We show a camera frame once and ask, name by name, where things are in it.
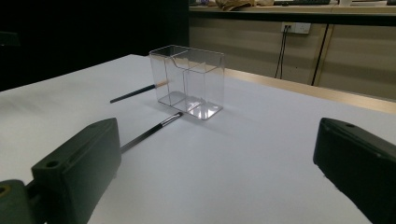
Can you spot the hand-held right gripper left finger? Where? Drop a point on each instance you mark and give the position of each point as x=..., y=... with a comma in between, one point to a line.
x=77, y=168

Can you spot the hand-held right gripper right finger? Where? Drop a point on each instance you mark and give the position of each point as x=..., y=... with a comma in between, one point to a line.
x=358, y=165

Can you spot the silver ferrule makeup brush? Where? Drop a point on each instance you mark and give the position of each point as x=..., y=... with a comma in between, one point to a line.
x=149, y=131

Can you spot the gold ferrule makeup brush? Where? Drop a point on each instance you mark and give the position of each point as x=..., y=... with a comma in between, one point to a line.
x=134, y=92

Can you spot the clear acrylic organizer box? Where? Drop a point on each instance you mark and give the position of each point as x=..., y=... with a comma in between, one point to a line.
x=199, y=87

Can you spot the wooden table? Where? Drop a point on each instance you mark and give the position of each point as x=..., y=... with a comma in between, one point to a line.
x=311, y=90

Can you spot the white table sheet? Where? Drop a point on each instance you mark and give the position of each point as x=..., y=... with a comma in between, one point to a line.
x=233, y=161

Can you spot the black curtain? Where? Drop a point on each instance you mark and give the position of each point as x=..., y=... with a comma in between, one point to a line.
x=77, y=34

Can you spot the beige office desk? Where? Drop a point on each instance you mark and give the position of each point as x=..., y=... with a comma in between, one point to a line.
x=243, y=43

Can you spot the white wall socket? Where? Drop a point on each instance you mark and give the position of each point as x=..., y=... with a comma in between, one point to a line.
x=297, y=28

